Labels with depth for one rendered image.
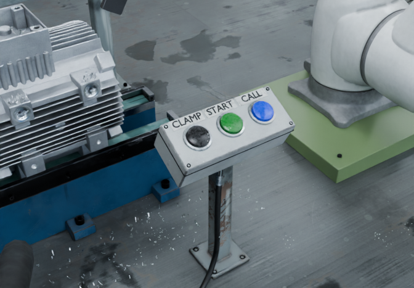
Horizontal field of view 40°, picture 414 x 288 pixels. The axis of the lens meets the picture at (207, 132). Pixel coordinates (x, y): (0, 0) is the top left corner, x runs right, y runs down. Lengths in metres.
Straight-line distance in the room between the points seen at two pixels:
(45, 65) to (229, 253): 0.39
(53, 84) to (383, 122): 0.65
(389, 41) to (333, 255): 0.37
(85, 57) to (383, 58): 0.50
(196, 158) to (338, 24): 0.49
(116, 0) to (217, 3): 0.96
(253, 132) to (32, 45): 0.32
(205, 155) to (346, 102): 0.52
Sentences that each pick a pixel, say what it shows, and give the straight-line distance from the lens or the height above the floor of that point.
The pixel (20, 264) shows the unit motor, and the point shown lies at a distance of 0.30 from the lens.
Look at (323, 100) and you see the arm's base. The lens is 1.18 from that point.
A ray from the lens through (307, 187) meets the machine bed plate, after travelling 1.04.
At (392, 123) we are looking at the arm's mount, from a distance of 1.18.
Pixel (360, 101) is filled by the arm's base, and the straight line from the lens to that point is 1.17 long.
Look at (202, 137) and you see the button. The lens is 0.69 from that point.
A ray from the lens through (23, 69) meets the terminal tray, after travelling 0.82.
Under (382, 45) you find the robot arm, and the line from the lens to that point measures 1.03.
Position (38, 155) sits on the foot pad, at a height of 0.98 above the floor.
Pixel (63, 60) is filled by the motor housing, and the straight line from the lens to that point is 0.85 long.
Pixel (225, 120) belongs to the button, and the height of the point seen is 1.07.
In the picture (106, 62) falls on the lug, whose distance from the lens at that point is 0.84.
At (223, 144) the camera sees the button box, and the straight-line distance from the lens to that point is 0.71.
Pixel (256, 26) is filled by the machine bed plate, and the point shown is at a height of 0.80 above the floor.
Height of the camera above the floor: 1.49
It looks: 37 degrees down
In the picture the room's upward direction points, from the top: straight up
